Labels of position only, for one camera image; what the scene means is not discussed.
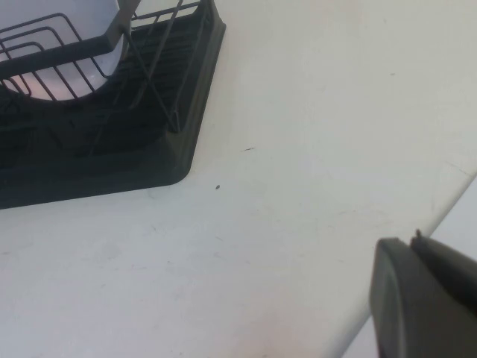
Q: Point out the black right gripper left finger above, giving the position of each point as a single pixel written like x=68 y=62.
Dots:
x=417 y=313

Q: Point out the white plate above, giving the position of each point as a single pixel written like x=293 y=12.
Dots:
x=93 y=18

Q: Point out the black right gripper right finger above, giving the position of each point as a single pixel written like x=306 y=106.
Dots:
x=451 y=266

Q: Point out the black dish drying rack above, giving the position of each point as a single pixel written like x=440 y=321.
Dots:
x=149 y=175

